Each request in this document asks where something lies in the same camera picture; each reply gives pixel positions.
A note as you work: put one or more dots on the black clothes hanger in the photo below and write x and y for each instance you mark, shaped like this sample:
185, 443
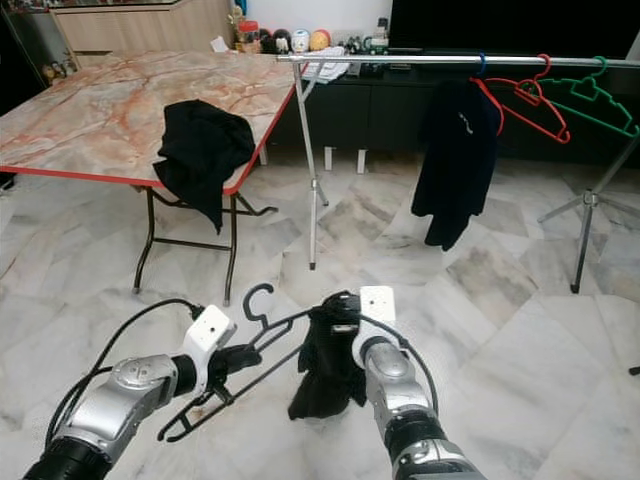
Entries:
265, 325

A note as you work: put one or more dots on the black garment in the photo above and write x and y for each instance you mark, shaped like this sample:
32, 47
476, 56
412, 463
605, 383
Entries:
328, 365

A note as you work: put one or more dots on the black shirt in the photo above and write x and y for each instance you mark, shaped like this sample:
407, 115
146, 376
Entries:
203, 152

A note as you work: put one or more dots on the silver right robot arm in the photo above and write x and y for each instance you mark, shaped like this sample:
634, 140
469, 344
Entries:
395, 385

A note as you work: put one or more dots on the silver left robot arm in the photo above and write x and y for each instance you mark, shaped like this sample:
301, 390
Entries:
120, 390

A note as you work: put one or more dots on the blue clothes hanger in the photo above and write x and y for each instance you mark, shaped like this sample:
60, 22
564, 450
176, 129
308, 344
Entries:
483, 66

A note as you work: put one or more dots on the red clothes hanger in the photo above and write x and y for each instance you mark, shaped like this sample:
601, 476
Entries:
528, 92

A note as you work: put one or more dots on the green clothes hanger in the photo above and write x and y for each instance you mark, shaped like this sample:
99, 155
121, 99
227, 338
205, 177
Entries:
588, 88

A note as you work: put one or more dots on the marble pattern folding table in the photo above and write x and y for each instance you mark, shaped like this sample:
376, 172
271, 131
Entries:
90, 118

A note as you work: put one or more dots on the black TV console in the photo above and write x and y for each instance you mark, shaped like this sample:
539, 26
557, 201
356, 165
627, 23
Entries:
370, 112

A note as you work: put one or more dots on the navy shirt with red trim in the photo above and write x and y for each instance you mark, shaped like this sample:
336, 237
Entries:
455, 168

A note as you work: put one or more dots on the stack of white papers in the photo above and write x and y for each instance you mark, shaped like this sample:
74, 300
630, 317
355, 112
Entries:
325, 63

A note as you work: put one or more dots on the pink tissue box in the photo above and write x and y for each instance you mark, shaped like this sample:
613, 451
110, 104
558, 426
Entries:
221, 46

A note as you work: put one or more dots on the black and white plush toy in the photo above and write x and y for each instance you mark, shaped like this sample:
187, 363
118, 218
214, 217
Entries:
281, 42

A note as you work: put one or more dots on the jar with red lid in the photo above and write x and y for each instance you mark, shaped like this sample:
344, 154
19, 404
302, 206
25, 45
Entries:
248, 38

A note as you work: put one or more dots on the white and blue plush toy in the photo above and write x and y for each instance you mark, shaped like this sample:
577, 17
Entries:
300, 41

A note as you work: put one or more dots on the orange and yellow plush toy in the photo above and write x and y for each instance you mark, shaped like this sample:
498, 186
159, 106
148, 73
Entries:
319, 40

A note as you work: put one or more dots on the silver metal clothes rack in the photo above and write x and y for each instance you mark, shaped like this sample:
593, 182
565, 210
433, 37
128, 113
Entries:
400, 60

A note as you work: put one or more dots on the light wooden sideboard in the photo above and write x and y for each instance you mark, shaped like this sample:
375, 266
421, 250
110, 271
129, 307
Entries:
140, 26

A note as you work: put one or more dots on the green and white bottle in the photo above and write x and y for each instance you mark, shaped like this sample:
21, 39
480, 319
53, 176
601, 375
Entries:
378, 35

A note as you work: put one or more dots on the black flat television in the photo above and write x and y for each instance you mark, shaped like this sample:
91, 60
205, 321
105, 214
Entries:
510, 22

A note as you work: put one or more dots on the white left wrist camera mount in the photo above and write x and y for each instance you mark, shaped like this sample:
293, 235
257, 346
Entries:
213, 332

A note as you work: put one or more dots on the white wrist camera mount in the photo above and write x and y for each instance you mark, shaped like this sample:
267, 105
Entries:
213, 332
378, 308

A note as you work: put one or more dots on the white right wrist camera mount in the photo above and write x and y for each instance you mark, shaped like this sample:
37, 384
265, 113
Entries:
378, 308

